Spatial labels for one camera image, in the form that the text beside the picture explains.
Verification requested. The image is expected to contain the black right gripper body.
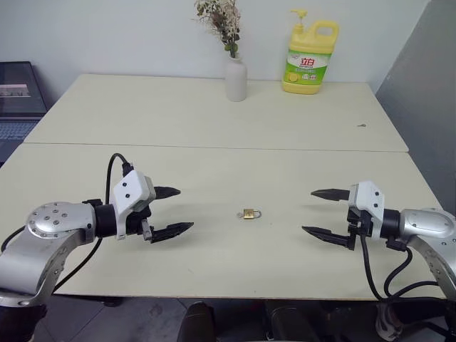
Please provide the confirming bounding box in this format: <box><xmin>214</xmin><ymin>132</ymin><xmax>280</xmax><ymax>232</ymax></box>
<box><xmin>346</xmin><ymin>204</ymin><xmax>374</xmax><ymax>251</ymax></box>

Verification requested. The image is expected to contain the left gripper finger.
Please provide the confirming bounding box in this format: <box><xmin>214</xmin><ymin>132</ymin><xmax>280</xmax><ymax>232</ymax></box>
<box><xmin>148</xmin><ymin>222</ymin><xmax>195</xmax><ymax>244</ymax></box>
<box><xmin>152</xmin><ymin>185</ymin><xmax>183</xmax><ymax>201</ymax></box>

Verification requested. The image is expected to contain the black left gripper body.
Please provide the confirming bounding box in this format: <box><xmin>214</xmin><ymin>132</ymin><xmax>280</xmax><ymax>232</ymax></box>
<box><xmin>124</xmin><ymin>185</ymin><xmax>158</xmax><ymax>243</ymax></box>

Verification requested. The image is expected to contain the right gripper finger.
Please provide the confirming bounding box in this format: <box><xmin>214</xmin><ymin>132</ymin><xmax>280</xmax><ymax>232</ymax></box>
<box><xmin>310</xmin><ymin>188</ymin><xmax>351</xmax><ymax>204</ymax></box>
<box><xmin>301</xmin><ymin>224</ymin><xmax>357</xmax><ymax>251</ymax></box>

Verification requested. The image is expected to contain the dark rounded shape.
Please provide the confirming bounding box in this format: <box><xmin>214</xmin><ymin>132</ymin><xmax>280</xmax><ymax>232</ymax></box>
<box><xmin>264</xmin><ymin>301</ymin><xmax>323</xmax><ymax>342</ymax></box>
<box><xmin>180</xmin><ymin>301</ymin><xmax>217</xmax><ymax>342</ymax></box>

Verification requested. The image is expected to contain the grey patterned rounded shape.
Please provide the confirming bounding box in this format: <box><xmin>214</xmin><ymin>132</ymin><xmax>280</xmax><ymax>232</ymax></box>
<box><xmin>374</xmin><ymin>302</ymin><xmax>405</xmax><ymax>342</ymax></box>

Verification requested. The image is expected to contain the yellow detergent pump bottle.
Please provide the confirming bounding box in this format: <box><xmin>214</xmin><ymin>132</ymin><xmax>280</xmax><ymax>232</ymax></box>
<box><xmin>281</xmin><ymin>9</ymin><xmax>340</xmax><ymax>95</ymax></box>

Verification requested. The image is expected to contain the white ceramic vase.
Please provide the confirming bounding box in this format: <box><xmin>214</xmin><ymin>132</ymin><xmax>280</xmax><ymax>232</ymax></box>
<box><xmin>225</xmin><ymin>56</ymin><xmax>248</xmax><ymax>103</ymax></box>

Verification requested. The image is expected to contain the grey partition panel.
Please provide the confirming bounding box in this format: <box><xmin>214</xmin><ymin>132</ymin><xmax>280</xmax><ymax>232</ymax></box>
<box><xmin>375</xmin><ymin>0</ymin><xmax>456</xmax><ymax>215</ymax></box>

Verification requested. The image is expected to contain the black fabric-covered shape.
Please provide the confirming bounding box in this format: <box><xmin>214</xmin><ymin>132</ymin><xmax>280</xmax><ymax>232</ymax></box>
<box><xmin>0</xmin><ymin>303</ymin><xmax>48</xmax><ymax>342</ymax></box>

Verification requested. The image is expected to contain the dark grey laptop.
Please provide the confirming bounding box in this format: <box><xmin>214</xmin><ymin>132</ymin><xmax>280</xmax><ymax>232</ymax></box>
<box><xmin>0</xmin><ymin>61</ymin><xmax>49</xmax><ymax>169</ymax></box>

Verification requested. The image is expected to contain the dried flower bunch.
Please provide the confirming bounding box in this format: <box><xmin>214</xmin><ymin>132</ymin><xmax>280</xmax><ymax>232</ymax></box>
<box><xmin>192</xmin><ymin>0</ymin><xmax>242</xmax><ymax>59</ymax></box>

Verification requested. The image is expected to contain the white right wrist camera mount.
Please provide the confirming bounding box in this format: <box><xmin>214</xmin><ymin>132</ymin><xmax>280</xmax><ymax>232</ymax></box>
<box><xmin>348</xmin><ymin>180</ymin><xmax>387</xmax><ymax>239</ymax></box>

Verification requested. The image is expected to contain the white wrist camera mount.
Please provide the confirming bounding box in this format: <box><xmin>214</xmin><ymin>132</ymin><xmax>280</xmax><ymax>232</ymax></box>
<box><xmin>348</xmin><ymin>180</ymin><xmax>387</xmax><ymax>239</ymax></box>
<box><xmin>112</xmin><ymin>170</ymin><xmax>156</xmax><ymax>242</ymax></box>

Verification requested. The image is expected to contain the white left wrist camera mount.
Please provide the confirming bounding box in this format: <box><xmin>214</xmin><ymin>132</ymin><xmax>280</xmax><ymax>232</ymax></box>
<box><xmin>112</xmin><ymin>170</ymin><xmax>156</xmax><ymax>242</ymax></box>

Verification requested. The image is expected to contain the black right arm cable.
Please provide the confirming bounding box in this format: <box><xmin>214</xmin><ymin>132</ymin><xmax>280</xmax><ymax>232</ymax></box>
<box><xmin>358</xmin><ymin>233</ymin><xmax>447</xmax><ymax>304</ymax></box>

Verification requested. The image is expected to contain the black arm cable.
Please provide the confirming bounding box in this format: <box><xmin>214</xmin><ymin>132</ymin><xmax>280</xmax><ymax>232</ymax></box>
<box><xmin>358</xmin><ymin>233</ymin><xmax>447</xmax><ymax>304</ymax></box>
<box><xmin>0</xmin><ymin>152</ymin><xmax>135</xmax><ymax>292</ymax></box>

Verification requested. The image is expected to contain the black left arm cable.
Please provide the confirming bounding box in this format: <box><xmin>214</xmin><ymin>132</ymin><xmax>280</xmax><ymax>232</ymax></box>
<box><xmin>0</xmin><ymin>152</ymin><xmax>135</xmax><ymax>292</ymax></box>

